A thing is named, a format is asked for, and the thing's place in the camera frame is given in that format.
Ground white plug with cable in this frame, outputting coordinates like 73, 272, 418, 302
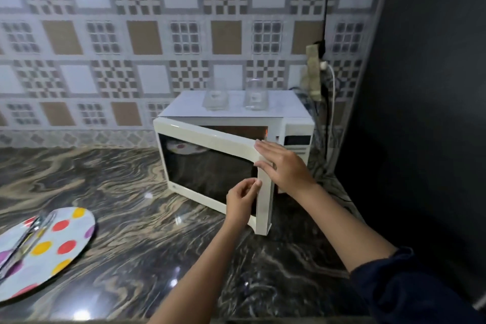
320, 61, 337, 169

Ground white microwave door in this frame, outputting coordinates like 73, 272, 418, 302
153, 116, 275, 236

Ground white microwave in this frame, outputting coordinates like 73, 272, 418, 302
153, 89, 316, 236

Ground dark blue sleeve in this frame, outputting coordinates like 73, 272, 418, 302
349, 247, 486, 324

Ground person's right forearm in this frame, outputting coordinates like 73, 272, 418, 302
296, 183, 397, 273

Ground metal tongs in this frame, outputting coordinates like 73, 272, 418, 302
0, 210, 58, 279

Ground person's right hand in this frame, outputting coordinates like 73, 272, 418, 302
253, 139, 316, 199

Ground beige socket adapter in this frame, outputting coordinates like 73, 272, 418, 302
302, 43, 326, 102

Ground black power cable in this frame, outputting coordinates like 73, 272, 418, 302
322, 0, 334, 55

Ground person's left forearm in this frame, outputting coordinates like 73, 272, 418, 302
148, 221, 244, 324

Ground stainless steel double-door fridge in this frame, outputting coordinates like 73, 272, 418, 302
334, 0, 486, 309

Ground person's left hand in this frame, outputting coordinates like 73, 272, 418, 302
226, 177, 263, 229

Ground colourful dotted plate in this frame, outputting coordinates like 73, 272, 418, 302
0, 207, 96, 304

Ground clear plastic container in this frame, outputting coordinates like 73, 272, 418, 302
244, 78, 269, 111
202, 78, 230, 111

